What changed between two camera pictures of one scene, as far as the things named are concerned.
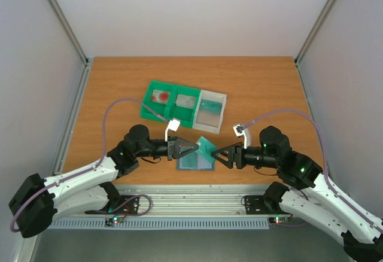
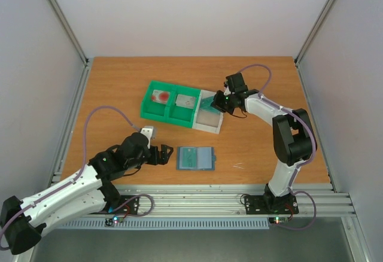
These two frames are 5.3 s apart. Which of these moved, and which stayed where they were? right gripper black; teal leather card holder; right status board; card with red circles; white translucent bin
Moved: right gripper black
Stayed: white translucent bin; right status board; card with red circles; teal leather card holder
